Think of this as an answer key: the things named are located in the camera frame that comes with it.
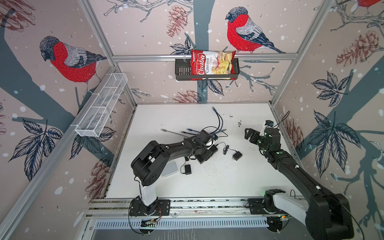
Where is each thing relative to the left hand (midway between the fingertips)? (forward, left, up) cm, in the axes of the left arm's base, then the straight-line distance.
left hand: (209, 151), depth 90 cm
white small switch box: (-9, +23, -3) cm, 25 cm away
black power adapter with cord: (-10, +13, -2) cm, 17 cm away
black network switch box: (-7, +4, +6) cm, 10 cm away
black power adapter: (-2, -18, -2) cm, 18 cm away
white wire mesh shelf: (+15, +59, +27) cm, 67 cm away
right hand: (+5, -23, +12) cm, 27 cm away
